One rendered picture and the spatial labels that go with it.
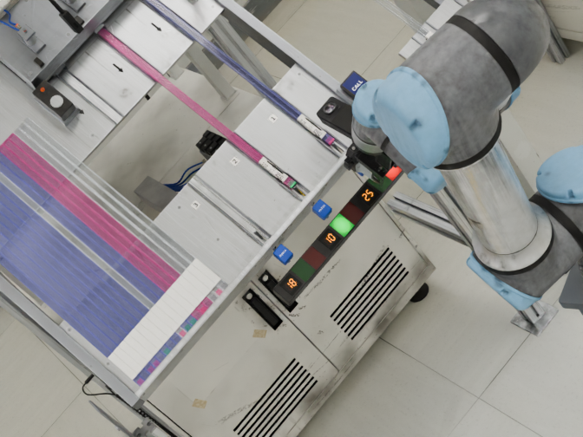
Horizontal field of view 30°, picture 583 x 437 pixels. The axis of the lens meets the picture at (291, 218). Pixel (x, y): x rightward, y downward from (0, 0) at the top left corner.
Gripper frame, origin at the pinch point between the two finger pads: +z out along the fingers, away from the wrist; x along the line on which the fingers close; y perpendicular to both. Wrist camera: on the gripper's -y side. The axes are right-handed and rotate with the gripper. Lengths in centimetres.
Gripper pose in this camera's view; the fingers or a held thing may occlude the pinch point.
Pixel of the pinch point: (360, 162)
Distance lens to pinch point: 200.0
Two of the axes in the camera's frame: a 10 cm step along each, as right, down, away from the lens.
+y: 7.6, 6.2, -1.9
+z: 0.3, 2.6, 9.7
